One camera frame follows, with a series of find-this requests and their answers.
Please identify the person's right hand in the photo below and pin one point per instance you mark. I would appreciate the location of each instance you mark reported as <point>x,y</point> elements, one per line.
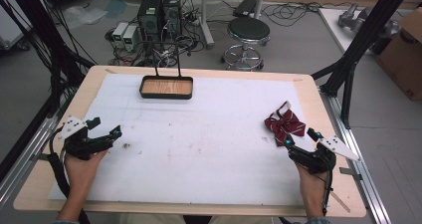
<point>313,185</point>

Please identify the black metal frame stand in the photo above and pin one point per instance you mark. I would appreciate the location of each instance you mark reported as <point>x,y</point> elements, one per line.
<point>30,15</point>
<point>371,28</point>

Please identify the person's left hand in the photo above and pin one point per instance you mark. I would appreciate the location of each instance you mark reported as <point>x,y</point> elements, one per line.
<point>79,176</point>

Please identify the black round stool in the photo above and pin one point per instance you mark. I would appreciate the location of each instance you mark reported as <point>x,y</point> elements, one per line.
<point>249,29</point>

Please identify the brown cardboard box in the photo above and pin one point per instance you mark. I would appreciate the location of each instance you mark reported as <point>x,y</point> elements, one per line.
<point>403,58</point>

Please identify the black flat box on floor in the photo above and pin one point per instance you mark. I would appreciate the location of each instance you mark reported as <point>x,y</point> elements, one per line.
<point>245,7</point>

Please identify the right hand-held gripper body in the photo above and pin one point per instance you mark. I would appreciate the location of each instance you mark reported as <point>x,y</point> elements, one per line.
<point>315,161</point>

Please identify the black computer tower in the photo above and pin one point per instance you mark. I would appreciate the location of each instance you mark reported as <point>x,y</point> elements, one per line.
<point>172,13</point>
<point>150,16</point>

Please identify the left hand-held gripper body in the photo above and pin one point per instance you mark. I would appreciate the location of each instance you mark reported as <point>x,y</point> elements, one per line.
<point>78,144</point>

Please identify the white power supply unit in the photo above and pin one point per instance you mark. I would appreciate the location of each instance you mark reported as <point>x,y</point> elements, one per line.
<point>119,34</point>
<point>130,37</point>

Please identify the metal table bracket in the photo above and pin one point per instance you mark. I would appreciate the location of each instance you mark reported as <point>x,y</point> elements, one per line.
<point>351,173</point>

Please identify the black tray with wooden bottom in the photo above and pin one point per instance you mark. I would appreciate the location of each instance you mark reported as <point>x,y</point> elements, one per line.
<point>167,87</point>

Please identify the clear plastic sheet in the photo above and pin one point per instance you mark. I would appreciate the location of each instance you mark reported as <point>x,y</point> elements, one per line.
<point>84,15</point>

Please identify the white equipment case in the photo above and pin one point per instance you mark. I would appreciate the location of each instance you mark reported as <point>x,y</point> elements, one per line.
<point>11,25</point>

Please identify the white floor board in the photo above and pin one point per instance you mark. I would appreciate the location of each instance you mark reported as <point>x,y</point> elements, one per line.
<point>335,28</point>

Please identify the white foam table mat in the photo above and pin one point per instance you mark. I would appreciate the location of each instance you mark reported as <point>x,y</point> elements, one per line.
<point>199,144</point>

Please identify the aluminium rail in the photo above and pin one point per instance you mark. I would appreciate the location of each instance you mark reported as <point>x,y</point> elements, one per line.
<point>361,157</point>
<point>23,161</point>

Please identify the white table leg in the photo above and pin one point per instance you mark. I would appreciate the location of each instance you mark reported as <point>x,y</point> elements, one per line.
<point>206,21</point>
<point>259,1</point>

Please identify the red striped bow tie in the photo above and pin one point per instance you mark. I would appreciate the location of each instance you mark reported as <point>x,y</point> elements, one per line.
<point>286,124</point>

